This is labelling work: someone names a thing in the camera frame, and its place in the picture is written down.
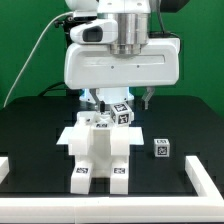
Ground white chair seat plate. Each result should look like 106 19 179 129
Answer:
89 128 112 178

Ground black camera stand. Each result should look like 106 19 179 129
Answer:
54 15 98 99

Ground black base cables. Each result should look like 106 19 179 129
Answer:
38 79 68 98

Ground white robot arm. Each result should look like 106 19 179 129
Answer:
64 0 190 111

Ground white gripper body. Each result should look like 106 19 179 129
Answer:
64 38 180 89

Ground white camera cable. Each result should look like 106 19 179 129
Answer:
3 11 75 109

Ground grey camera on stand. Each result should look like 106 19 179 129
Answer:
73 10 97 19

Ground white chair back frame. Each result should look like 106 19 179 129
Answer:
68 111 134 156

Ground white U-shaped obstacle frame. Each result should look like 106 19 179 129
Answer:
0 156 224 224

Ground white marker base plate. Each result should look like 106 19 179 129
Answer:
57 127 144 145

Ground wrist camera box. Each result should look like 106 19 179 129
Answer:
70 19 118 44

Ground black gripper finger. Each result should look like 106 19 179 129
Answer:
90 89 106 113
142 87 155 110

